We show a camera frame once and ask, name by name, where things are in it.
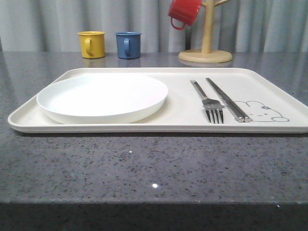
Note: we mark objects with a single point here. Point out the white round plate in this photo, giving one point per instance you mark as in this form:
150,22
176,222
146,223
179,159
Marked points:
103,98

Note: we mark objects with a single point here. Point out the silver metal fork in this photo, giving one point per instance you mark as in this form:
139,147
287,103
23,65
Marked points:
213,108

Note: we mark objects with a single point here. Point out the silver metal chopstick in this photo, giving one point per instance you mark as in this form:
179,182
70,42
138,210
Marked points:
239,117
247,118

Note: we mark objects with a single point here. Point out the cream rabbit serving tray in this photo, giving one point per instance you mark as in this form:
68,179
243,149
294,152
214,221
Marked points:
271,109

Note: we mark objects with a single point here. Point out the blue enamel mug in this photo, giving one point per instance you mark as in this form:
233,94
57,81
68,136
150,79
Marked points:
128,44

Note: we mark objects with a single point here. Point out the wooden mug tree stand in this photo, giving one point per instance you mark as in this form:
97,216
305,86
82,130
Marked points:
206,54

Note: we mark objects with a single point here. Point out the yellow enamel mug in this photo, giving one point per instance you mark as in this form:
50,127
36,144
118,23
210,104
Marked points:
92,44

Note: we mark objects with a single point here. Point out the red enamel mug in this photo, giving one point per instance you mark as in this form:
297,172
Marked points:
185,11

